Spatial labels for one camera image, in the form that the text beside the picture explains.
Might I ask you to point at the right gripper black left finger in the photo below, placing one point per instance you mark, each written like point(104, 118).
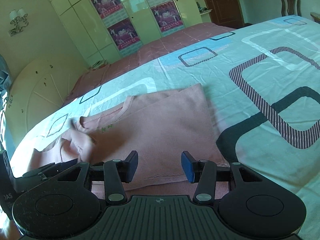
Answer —
point(114, 173)

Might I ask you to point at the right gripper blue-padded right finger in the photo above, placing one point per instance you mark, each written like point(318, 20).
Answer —
point(205, 174)

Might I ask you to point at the pink sweatshirt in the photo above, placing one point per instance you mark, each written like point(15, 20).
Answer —
point(158, 126)

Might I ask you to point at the cream round headboard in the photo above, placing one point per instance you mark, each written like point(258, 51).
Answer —
point(39, 90)

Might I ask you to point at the patterned light blue bedsheet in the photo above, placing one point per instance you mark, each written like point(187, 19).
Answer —
point(262, 86)

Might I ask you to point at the blue-grey curtain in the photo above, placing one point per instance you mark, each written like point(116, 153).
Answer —
point(6, 83)

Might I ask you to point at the stack of books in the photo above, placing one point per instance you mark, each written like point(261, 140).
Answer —
point(99, 64)

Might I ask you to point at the lower left pink poster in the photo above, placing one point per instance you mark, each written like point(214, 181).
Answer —
point(123, 33)

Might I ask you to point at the cream wardrobe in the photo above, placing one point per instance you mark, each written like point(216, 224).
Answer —
point(90, 35)

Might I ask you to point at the lower right pink poster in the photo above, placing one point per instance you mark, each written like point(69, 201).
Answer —
point(167, 17)

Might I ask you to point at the upper left pink poster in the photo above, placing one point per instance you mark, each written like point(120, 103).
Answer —
point(106, 8)

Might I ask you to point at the dark wooden door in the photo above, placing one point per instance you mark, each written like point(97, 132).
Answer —
point(226, 13)

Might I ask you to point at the dark wooden chair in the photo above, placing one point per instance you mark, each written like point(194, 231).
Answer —
point(291, 7)

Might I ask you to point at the corner wall shelves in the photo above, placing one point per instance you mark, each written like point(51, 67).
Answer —
point(204, 10)

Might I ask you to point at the wall sconce lamp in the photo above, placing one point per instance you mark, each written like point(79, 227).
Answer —
point(19, 19)

